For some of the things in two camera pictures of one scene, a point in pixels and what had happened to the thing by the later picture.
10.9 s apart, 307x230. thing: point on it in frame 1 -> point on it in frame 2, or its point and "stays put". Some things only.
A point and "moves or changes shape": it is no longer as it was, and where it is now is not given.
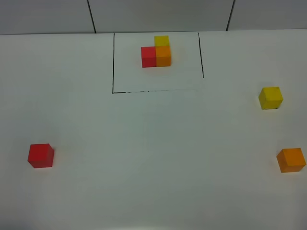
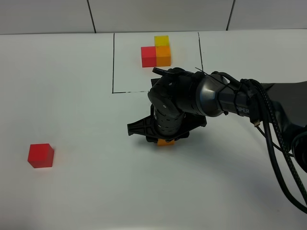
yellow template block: (161, 41) stays put
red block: (41, 155) stays put
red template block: (148, 56) stays put
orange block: (291, 160) moves or changes shape
